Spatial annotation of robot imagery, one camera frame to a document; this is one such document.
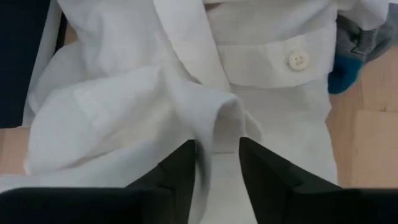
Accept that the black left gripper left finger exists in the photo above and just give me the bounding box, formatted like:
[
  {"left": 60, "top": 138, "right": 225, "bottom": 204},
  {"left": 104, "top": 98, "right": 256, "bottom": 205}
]
[{"left": 126, "top": 139, "right": 197, "bottom": 224}]

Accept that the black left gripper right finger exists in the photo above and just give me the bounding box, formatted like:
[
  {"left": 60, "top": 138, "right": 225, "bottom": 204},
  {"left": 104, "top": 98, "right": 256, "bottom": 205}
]
[{"left": 238, "top": 136, "right": 343, "bottom": 224}]

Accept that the white button shirt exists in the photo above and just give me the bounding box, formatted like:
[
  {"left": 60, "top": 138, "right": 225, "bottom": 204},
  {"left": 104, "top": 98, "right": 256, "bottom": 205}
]
[{"left": 0, "top": 0, "right": 389, "bottom": 224}]

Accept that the grey sock with teal toe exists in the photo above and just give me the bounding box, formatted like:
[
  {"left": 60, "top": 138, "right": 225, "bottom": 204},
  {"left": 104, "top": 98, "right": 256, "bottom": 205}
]
[{"left": 328, "top": 2, "right": 398, "bottom": 95}]

